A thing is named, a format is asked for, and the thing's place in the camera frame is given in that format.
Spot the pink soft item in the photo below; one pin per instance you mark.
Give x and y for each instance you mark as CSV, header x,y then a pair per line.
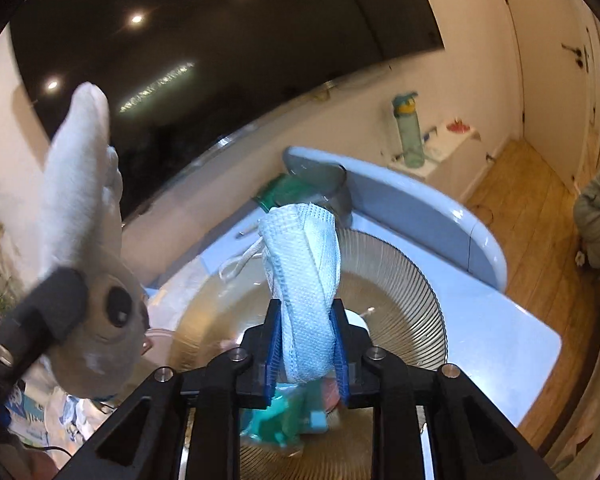
x,y
329,392

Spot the small red object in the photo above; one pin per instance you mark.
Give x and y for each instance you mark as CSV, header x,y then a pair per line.
x,y
459,126

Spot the light blue face mask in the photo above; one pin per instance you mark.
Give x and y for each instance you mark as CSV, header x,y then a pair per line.
x,y
305,285

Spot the curved blue desk panel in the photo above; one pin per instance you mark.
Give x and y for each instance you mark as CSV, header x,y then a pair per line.
x,y
420,210

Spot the grey round lamp head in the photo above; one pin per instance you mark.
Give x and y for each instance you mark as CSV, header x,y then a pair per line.
x,y
315,170

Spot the green plastic piece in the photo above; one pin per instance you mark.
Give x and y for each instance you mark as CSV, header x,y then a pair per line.
x,y
277,192

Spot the white low cabinet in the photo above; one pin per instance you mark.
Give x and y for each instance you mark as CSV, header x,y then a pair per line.
x,y
445,160

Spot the green water bottle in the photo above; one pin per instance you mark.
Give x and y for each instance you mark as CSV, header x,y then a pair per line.
x,y
410,135

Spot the pink bowl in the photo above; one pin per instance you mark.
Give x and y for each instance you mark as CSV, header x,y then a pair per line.
x,y
157,342

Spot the clear plastic bags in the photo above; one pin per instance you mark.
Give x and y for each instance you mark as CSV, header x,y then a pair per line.
x,y
55,410

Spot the grey plush toy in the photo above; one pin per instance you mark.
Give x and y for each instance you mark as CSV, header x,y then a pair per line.
x,y
75,185

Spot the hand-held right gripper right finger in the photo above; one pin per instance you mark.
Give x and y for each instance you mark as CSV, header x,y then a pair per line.
x,y
342,365

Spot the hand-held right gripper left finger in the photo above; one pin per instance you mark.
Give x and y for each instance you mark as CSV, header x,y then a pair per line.
x,y
275,360

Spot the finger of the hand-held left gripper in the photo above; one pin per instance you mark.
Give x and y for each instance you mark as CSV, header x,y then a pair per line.
x,y
40,315

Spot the white door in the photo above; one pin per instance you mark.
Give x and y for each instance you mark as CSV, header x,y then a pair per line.
x,y
585,85

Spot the dark framed window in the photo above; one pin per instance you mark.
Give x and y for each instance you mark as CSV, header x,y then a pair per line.
x,y
205,60

